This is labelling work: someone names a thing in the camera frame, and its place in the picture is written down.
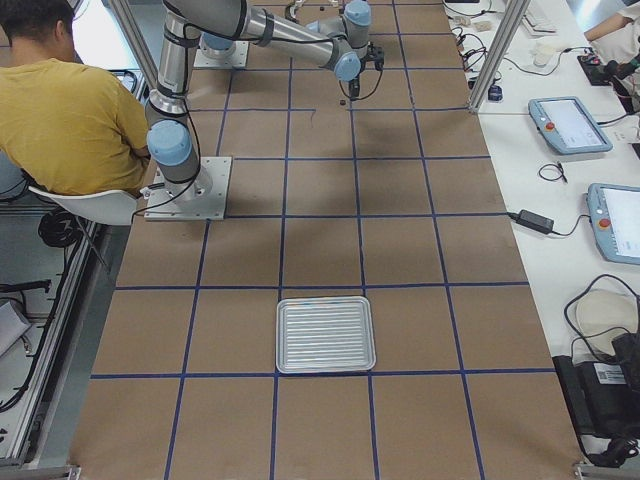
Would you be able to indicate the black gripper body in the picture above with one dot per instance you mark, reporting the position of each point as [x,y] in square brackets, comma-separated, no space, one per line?
[354,81]

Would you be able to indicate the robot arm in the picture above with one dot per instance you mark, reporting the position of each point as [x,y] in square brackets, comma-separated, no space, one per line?
[169,139]
[340,44]

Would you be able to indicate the silver ribbed metal tray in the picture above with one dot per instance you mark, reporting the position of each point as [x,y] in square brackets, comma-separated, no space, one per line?
[324,335]

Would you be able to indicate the olive curved brake shoe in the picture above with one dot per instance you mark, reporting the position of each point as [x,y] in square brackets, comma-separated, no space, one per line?
[291,10]

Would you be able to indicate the upper blue teach pendant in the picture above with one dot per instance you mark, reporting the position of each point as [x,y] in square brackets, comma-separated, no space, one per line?
[567,126]

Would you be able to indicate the blue teach pendant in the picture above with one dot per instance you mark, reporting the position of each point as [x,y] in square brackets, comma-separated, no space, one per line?
[614,216]
[567,126]

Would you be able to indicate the black power adapter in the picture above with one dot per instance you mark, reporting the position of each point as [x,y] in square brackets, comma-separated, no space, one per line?
[535,222]

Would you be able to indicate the lower blue teach pendant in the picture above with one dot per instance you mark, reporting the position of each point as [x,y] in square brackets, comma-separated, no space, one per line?
[614,216]

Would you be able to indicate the white plastic chair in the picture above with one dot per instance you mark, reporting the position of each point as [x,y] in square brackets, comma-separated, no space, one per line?
[112,208]

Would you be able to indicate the person in yellow shirt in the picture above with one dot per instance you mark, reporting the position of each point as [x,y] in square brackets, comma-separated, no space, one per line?
[75,129]

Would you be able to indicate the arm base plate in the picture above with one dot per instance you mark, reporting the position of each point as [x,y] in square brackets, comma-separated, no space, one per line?
[225,56]
[203,199]

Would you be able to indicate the aluminium frame post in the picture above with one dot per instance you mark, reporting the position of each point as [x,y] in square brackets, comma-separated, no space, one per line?
[513,15]

